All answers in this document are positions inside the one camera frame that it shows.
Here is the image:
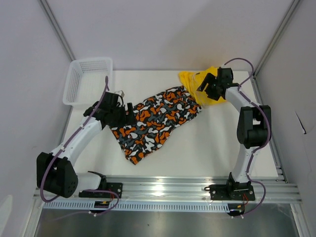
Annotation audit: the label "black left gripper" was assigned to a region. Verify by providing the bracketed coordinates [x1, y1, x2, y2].
[110, 103, 136, 128]

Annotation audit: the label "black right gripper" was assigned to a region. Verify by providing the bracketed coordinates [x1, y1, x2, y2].
[197, 73, 221, 101]

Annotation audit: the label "yellow shorts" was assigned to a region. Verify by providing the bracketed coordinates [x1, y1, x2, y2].
[178, 66, 226, 107]

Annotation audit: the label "camouflage patterned shorts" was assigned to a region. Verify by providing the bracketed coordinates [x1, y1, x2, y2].
[110, 86, 202, 165]

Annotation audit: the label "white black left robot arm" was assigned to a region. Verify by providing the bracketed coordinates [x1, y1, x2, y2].
[36, 91, 135, 202]

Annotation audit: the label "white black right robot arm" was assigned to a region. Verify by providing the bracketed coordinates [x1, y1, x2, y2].
[197, 68, 272, 201]

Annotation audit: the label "white plastic basket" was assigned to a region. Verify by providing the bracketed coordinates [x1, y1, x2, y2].
[62, 57, 114, 107]

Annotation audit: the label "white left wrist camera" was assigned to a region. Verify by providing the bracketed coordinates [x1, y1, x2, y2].
[115, 90, 124, 97]

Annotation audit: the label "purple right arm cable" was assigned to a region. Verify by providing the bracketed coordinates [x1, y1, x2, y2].
[221, 57, 271, 219]

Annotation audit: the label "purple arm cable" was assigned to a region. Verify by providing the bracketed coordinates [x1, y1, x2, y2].
[221, 57, 271, 219]
[39, 76, 120, 220]

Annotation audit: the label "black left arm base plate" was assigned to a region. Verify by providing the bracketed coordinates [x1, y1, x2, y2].
[79, 182, 123, 199]

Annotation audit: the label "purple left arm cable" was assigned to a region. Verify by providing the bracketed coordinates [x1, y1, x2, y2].
[39, 76, 120, 220]

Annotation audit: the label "white slotted cable duct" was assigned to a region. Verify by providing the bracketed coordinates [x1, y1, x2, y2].
[43, 200, 229, 213]

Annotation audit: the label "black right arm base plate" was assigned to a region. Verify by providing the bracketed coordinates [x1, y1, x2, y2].
[204, 182, 256, 201]

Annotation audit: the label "aluminium corner post right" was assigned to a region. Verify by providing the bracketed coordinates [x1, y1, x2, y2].
[252, 0, 303, 78]

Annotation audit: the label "aluminium corner post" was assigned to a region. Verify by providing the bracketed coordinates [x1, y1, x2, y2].
[38, 0, 76, 62]
[252, 0, 303, 78]

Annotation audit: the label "aluminium corner post left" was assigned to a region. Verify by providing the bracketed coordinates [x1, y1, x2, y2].
[38, 0, 76, 62]

